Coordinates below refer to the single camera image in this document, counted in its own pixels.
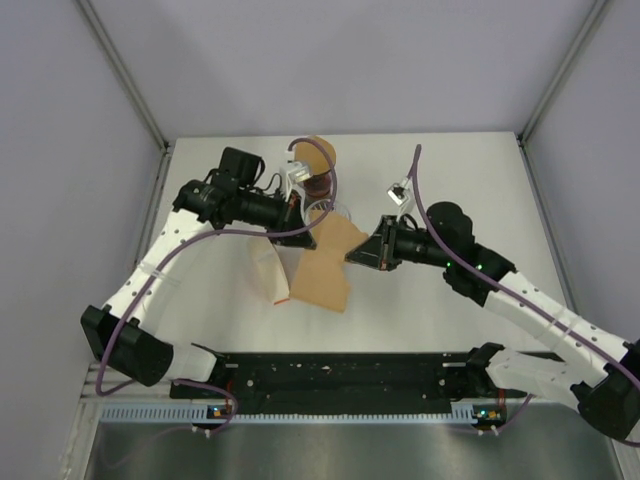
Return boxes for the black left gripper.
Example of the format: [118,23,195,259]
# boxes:
[235,185,314,248]

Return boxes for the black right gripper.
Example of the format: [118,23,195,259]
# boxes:
[347,214,452,271]

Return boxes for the brown paper coffee filter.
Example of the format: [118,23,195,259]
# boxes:
[294,136,337,176]

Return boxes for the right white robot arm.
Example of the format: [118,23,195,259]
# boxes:
[345,202,639,446]

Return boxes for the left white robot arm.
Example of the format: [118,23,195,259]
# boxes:
[81,147,315,397]

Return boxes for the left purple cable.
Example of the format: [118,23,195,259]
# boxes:
[94,137,341,441]

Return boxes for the purple cable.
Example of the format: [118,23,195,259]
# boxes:
[407,143,640,435]
[94,137,341,441]

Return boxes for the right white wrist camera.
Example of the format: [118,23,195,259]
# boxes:
[387,177,415,219]

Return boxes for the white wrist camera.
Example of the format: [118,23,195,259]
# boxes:
[387,177,415,219]
[279,152,312,199]

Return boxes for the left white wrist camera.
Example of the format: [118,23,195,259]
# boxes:
[279,152,312,199]

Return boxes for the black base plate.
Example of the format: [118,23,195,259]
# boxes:
[168,347,529,415]

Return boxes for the grey cable duct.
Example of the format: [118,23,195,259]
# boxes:
[100,403,506,426]

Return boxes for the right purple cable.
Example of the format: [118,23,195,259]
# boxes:
[407,143,640,435]

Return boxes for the aluminium frame rail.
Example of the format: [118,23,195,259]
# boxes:
[72,0,170,152]

